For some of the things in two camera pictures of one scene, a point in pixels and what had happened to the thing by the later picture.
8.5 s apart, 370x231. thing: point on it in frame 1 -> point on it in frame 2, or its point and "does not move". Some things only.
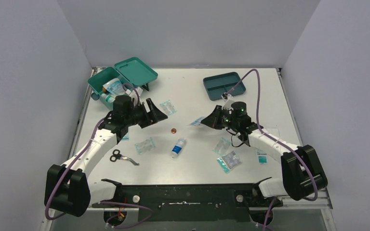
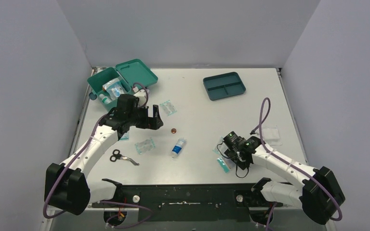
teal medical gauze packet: x=126 y=137 does not move
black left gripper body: x=147 y=113 does not move
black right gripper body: x=230 y=121 -> x=243 y=164
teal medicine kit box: x=126 y=79 does not move
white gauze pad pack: x=274 y=132 does not move
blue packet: x=198 y=121 -> x=116 y=92
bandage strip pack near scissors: x=145 y=146 does not move
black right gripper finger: x=214 y=120 -> x=232 y=156
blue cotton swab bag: x=115 y=86 does not move
